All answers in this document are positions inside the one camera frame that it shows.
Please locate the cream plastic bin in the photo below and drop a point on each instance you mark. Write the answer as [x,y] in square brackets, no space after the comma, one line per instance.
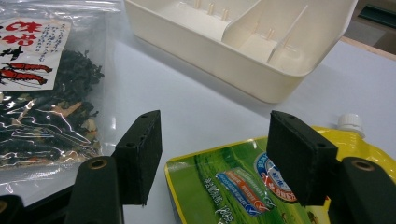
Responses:
[218,65]

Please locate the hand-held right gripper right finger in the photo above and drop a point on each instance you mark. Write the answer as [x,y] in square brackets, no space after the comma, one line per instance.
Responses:
[299,155]

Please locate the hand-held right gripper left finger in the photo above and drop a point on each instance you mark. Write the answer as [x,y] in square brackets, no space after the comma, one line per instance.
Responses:
[134,161]

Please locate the clear bag of dried seaweed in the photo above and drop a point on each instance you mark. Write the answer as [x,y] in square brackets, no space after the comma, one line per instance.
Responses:
[62,124]

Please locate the yellow green spout pouch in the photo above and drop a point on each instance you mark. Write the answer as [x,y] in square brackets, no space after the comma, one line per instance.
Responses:
[214,186]

